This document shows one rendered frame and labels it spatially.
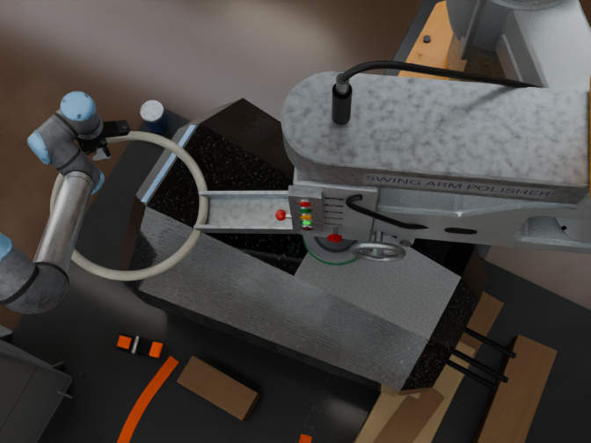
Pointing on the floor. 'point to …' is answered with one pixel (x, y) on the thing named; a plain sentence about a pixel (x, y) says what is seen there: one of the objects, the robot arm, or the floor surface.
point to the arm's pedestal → (27, 392)
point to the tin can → (154, 116)
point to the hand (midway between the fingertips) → (106, 148)
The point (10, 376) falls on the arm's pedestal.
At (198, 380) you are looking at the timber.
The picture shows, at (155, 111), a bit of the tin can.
